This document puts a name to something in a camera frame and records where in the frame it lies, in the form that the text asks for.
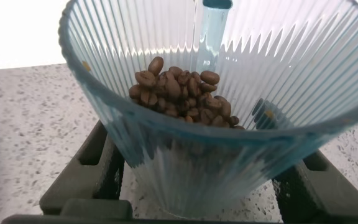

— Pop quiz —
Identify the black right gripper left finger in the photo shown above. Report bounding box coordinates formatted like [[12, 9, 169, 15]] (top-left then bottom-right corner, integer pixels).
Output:
[[39, 120, 134, 220]]

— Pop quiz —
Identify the blue ribbed transparent cup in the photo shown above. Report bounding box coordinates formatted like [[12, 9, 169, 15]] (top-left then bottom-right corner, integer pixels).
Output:
[[57, 0, 358, 219]]

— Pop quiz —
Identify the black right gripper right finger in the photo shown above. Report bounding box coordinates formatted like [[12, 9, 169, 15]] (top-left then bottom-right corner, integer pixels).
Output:
[[272, 149, 358, 223]]

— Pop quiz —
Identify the brown coffee beans heap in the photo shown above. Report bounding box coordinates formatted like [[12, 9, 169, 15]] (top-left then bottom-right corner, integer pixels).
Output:
[[128, 56, 246, 130]]

